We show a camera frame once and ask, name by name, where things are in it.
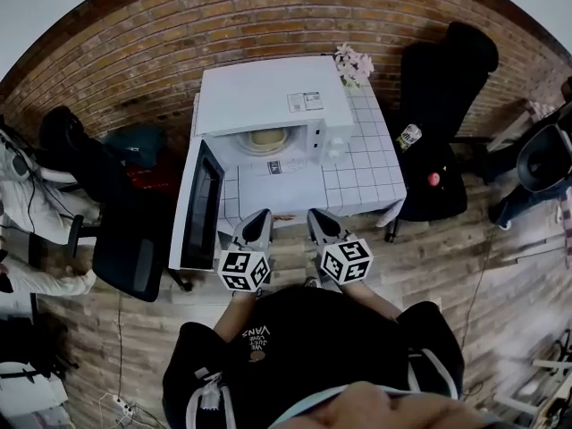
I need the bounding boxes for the black round chair back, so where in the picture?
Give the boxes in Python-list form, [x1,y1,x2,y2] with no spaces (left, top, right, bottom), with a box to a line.
[517,121,572,193]

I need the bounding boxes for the table with white grid cloth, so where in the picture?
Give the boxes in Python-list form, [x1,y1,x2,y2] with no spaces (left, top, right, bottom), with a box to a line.
[189,82,408,237]

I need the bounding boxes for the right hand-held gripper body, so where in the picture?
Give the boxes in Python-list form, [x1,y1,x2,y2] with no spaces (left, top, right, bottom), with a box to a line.
[315,235,374,286]

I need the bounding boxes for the red bag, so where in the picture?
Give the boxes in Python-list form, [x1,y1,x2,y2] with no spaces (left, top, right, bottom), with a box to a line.
[125,153,178,196]

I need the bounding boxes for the pink artificial flowers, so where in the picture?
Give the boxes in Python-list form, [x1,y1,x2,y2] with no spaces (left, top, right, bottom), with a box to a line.
[333,42,375,91]

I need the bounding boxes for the wooden bench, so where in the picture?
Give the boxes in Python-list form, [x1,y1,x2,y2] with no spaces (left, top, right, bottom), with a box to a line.
[485,99,558,154]

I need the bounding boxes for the black office chair with headrest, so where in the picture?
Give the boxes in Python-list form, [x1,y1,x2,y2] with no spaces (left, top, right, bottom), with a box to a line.
[38,105,194,304]

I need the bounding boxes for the black high-back office chair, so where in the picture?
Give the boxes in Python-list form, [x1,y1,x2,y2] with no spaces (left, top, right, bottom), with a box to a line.
[384,20,500,244]

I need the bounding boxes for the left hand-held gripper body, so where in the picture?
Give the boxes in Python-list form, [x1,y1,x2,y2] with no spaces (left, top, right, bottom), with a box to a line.
[217,232,274,294]

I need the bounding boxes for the beige plastic tray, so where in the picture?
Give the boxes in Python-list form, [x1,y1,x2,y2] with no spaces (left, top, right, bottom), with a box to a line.
[248,127,287,154]

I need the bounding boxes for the person's right forearm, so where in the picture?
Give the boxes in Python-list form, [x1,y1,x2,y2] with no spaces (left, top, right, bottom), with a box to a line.
[341,280,404,322]

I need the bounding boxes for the person's black t-shirt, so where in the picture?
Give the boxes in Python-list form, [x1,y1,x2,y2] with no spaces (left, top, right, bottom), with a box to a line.
[161,286,466,429]

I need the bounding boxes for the person's left forearm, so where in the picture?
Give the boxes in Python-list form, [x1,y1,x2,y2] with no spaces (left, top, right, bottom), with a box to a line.
[213,289,259,333]

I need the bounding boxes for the teal bag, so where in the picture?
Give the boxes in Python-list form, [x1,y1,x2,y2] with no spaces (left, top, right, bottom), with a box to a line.
[101,124,167,170]

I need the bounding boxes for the white microwave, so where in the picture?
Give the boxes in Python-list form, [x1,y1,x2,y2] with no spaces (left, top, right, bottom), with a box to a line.
[168,55,357,272]

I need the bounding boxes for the drink can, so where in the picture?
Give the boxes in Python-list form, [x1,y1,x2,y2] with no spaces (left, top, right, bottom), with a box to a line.
[395,122,424,154]

